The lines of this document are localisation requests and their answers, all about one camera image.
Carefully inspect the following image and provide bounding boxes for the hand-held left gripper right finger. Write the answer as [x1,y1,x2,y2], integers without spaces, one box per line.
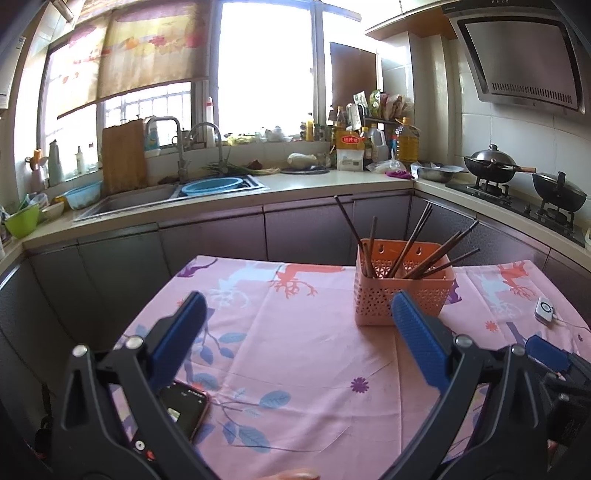
[383,290,555,480]

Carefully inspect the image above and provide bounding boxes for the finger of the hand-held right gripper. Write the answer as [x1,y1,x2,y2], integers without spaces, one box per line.
[525,335,591,377]

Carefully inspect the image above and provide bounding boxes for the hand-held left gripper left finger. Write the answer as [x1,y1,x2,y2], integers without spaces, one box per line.
[51,291,218,480]

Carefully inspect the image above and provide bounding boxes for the pink plastic utensil basket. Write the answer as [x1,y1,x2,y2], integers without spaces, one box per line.
[355,239,457,327]

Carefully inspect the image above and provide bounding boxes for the bundle of brown chopsticks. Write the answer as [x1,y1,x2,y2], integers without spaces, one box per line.
[388,203,482,280]

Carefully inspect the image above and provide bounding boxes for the white remote fob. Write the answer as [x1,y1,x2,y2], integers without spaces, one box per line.
[534,296,556,324]

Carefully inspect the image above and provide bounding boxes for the black smartphone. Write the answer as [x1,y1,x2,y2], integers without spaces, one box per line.
[127,378,210,462]

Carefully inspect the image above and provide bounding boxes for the pink floral tablecloth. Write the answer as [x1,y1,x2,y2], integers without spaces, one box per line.
[111,255,591,480]

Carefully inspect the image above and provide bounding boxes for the chopsticks in basket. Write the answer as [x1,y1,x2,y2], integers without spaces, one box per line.
[334,195,368,266]

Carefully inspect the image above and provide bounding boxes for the steel kitchen sink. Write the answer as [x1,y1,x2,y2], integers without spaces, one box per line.
[74,173,271,222]

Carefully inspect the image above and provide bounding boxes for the black gas stove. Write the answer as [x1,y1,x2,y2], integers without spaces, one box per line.
[445,178,587,247]

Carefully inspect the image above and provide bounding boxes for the blue plastic basin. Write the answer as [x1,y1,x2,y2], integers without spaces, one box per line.
[181,176,243,196]

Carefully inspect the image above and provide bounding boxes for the grey kitchen base cabinets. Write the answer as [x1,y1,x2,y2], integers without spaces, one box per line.
[0,189,591,444]

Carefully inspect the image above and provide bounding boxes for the black wok with lid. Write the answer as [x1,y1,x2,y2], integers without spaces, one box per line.
[463,144,539,182]
[531,171,588,215]

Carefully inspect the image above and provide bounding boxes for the metal bowl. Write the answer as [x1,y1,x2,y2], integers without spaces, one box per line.
[416,162,467,182]

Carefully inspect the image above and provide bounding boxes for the blue plastic colander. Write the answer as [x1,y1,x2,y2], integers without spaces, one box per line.
[62,181,103,210]

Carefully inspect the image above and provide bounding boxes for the clear plastic bag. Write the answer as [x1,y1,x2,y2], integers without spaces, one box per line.
[367,159,407,175]

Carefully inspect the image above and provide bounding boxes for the green onions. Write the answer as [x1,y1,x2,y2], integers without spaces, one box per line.
[203,161,281,176]

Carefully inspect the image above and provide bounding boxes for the square metal faucet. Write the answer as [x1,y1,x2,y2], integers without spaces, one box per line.
[144,115,189,184]

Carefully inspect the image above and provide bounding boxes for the wooden cutting board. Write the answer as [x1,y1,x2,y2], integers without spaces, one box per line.
[102,119,148,195]

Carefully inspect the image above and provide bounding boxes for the arched metal faucet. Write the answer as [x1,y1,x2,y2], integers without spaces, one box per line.
[186,122,230,175]

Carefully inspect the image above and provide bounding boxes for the green plastic bowl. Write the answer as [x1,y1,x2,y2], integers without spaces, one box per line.
[4,203,41,239]

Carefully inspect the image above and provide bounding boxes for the yellow cooking oil bottle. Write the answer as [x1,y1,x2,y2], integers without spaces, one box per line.
[392,117,422,163]

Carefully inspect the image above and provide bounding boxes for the red label seasoning bottle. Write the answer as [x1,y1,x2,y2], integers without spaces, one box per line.
[335,107,366,172]

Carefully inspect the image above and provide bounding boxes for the white plastic jug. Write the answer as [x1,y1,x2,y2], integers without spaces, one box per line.
[367,127,391,162]

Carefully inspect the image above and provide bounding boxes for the pale tall flask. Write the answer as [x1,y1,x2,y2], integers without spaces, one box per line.
[48,140,64,185]

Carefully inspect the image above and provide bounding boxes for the row of small seasoning bottles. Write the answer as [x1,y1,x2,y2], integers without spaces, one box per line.
[299,110,338,143]

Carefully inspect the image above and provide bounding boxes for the shelf of seasoning packets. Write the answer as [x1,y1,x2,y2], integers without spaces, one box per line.
[353,90,416,134]

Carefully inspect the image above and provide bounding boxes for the patterned window blind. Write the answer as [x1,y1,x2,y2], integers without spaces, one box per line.
[44,0,213,118]

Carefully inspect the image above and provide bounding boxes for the steel range hood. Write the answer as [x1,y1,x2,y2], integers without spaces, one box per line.
[441,2,589,114]

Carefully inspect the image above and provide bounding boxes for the thin white cord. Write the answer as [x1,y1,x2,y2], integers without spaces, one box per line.
[551,316,591,332]

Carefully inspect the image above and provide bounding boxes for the wooden wall cabinet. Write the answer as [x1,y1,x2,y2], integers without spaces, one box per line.
[365,0,458,40]

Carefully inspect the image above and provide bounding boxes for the white wall appliance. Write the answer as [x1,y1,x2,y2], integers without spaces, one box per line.
[0,37,24,109]

